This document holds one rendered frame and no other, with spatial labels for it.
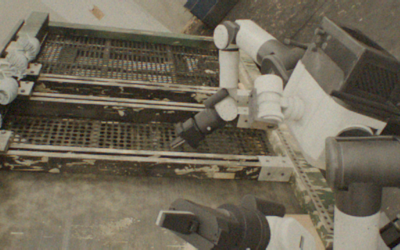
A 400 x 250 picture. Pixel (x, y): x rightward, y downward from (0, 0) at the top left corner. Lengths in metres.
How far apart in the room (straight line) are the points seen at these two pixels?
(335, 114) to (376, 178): 0.16
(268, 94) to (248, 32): 0.37
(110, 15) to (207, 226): 4.33
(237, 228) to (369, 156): 0.30
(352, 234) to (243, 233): 0.28
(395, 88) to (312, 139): 0.21
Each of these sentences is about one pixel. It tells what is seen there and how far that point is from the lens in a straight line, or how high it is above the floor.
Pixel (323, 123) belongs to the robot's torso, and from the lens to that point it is 0.87.
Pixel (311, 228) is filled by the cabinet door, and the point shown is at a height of 0.90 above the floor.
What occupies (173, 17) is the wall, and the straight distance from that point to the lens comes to 6.33.
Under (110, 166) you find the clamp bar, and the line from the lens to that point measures 1.36.
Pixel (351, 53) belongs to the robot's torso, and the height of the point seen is 1.41.
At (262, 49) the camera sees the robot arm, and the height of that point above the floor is 1.38.
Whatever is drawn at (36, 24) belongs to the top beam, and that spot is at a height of 1.88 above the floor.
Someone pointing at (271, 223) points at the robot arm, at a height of 1.43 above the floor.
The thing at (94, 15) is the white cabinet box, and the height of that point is 1.37.
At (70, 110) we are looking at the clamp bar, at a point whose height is 1.60.
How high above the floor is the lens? 1.93
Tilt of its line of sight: 27 degrees down
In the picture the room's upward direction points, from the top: 55 degrees counter-clockwise
